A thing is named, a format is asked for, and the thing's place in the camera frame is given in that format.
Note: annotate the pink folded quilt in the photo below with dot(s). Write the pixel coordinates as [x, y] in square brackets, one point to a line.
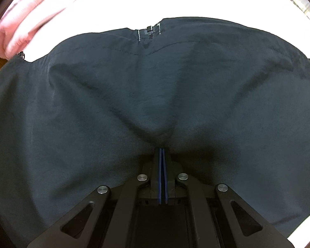
[23, 20]

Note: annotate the green and black hooded jacket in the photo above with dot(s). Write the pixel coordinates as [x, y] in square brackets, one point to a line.
[118, 87]

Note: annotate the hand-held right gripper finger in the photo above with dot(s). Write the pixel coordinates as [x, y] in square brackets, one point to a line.
[164, 175]
[160, 175]

